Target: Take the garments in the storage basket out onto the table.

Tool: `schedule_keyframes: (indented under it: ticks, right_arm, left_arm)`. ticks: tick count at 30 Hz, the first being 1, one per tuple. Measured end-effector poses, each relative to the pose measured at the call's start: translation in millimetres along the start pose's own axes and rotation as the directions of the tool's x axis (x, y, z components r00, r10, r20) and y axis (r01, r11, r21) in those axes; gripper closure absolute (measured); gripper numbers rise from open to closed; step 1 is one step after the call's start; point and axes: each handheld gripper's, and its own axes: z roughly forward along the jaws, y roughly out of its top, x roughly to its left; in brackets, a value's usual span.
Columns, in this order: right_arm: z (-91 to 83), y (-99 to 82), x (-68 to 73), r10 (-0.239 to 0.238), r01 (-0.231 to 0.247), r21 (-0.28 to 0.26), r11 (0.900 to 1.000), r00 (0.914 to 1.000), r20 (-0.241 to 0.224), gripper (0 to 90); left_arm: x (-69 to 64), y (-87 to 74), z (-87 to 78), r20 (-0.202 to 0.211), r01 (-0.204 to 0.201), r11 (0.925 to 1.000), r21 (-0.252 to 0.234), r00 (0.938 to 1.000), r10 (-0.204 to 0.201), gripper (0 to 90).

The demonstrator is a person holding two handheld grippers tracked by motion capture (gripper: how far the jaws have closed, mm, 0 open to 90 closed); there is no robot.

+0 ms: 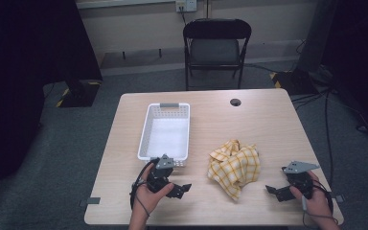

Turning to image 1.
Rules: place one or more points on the person's right hand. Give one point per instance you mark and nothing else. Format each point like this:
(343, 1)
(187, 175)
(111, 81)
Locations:
(316, 201)

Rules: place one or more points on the yellow checked cloth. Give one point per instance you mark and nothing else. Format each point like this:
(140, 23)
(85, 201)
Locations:
(234, 167)

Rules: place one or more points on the black curtain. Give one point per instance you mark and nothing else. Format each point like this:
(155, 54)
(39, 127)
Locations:
(25, 64)

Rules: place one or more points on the grey table clamp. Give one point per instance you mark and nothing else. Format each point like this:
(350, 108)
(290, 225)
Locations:
(339, 198)

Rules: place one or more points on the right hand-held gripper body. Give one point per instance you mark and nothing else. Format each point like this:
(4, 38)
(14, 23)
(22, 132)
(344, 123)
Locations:
(300, 179)

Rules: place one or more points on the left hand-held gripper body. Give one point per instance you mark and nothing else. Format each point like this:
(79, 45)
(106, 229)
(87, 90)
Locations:
(159, 179)

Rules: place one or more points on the white plastic basket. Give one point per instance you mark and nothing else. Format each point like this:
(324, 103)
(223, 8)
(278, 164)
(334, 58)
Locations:
(166, 137)

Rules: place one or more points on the black striped stand base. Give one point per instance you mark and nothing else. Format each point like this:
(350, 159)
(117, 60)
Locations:
(295, 81)
(78, 94)

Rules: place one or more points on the person's left hand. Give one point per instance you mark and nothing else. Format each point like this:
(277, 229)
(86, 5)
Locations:
(148, 201)

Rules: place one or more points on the white wall socket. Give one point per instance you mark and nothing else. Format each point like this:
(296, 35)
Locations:
(186, 5)

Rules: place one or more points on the black folding chair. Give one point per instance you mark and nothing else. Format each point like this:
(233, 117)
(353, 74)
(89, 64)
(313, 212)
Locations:
(215, 48)

